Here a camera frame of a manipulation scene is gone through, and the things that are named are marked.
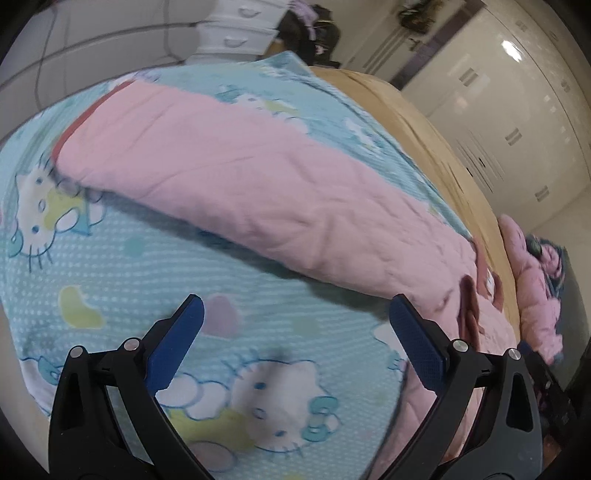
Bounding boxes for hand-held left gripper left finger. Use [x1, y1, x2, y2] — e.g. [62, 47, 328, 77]
[48, 294, 206, 480]

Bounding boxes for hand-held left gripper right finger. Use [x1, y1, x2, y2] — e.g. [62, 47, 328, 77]
[389, 294, 543, 480]

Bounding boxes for pink quilt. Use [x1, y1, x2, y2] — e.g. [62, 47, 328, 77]
[52, 82, 522, 467]

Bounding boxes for cartoon cat print bed sheet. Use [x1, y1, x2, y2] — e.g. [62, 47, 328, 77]
[0, 51, 476, 480]

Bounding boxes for pink duvet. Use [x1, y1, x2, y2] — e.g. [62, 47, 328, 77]
[501, 215, 571, 365]

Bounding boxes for teal floral cloth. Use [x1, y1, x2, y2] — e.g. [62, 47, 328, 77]
[526, 233, 571, 296]

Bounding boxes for tan bed blanket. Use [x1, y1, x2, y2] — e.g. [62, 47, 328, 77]
[308, 66, 520, 324]

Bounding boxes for white wardrobe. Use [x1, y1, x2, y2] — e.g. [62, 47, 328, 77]
[402, 0, 591, 232]

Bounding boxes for white door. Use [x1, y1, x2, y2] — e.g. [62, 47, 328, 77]
[344, 0, 444, 84]

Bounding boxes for white drawer cabinet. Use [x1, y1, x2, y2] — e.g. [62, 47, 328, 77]
[191, 0, 289, 65]

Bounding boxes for black bag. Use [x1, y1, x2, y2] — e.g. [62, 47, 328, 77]
[277, 4, 342, 65]

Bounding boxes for dark hanging bags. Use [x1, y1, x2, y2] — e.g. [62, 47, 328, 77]
[399, 0, 441, 33]

